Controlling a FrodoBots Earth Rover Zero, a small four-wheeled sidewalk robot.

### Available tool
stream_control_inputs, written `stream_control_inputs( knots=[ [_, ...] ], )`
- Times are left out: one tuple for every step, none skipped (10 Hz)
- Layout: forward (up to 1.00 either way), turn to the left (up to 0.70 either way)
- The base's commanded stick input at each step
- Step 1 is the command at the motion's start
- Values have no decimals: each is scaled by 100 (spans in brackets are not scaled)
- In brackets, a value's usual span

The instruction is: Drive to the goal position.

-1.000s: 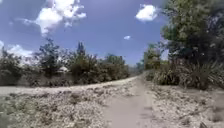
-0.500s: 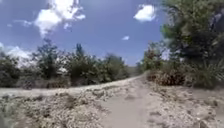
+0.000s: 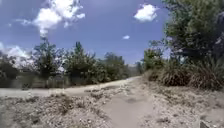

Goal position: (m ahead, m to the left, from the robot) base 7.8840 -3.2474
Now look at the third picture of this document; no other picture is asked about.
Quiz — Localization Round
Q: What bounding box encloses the row of trees and bushes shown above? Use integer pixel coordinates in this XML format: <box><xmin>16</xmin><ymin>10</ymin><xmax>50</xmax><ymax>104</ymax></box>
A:
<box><xmin>0</xmin><ymin>36</ymin><xmax>144</xmax><ymax>90</ymax></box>

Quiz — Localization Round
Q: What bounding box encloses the pale dirt gravel path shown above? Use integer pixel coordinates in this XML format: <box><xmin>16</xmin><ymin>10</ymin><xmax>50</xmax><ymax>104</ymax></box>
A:
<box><xmin>96</xmin><ymin>75</ymin><xmax>224</xmax><ymax>128</ymax></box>

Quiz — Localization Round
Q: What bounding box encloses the pale paved road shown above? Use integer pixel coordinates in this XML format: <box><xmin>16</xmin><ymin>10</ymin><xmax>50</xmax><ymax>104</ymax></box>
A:
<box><xmin>0</xmin><ymin>75</ymin><xmax>142</xmax><ymax>99</ymax></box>

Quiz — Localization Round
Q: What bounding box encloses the dry stony verge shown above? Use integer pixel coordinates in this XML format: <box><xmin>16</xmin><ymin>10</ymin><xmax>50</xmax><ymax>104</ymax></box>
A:
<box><xmin>0</xmin><ymin>83</ymin><xmax>131</xmax><ymax>128</ymax></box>

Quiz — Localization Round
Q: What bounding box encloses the robot's own part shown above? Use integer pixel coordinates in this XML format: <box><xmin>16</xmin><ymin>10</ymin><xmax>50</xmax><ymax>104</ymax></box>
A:
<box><xmin>199</xmin><ymin>120</ymin><xmax>212</xmax><ymax>128</ymax></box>

